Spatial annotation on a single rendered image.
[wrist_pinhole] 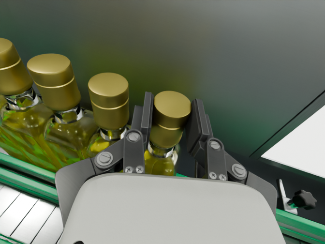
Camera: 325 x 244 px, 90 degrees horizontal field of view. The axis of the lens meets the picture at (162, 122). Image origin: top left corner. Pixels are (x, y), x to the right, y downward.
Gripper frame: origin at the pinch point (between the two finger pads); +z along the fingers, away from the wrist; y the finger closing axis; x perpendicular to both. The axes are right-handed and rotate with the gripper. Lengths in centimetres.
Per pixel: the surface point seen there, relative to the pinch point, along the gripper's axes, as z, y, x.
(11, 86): 4.5, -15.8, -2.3
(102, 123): 1.2, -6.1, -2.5
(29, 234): -5.3, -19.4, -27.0
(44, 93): 2.9, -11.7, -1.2
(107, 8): 16.3, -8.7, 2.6
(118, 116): 1.4, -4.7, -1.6
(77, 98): 4.3, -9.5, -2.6
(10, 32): 25.4, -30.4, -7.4
